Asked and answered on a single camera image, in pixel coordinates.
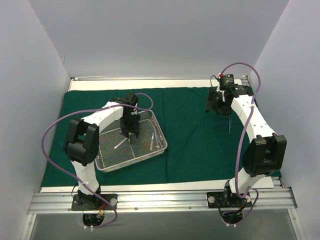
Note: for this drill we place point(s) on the metal mesh instrument tray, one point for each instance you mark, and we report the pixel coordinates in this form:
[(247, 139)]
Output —
[(110, 159)]

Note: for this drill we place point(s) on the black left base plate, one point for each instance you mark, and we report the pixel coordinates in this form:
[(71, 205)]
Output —
[(85, 202)]

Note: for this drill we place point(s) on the aluminium front rail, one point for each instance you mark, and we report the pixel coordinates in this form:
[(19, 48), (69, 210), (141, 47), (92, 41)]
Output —
[(158, 201)]

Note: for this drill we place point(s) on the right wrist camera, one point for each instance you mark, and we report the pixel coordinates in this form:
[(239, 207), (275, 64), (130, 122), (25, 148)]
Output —
[(225, 81)]

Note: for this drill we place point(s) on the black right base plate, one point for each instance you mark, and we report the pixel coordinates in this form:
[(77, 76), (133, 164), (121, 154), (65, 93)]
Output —
[(219, 199)]

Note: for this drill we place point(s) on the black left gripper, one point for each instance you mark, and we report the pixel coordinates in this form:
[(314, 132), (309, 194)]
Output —
[(129, 128)]

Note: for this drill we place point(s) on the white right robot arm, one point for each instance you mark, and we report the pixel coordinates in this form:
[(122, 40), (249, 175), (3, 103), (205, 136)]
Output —
[(261, 150)]

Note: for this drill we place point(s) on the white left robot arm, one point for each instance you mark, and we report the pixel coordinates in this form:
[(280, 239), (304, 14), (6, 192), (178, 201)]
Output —
[(82, 140)]

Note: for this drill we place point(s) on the steel forceps clamp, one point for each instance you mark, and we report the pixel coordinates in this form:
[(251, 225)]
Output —
[(154, 143)]

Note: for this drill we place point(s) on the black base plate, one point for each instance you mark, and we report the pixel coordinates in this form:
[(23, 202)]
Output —
[(219, 199), (85, 202)]

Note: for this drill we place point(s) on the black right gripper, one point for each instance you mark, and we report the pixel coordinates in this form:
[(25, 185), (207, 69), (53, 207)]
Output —
[(211, 100)]

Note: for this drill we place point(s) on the green surgical drape cloth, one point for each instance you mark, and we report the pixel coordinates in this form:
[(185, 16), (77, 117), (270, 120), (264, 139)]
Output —
[(199, 146)]

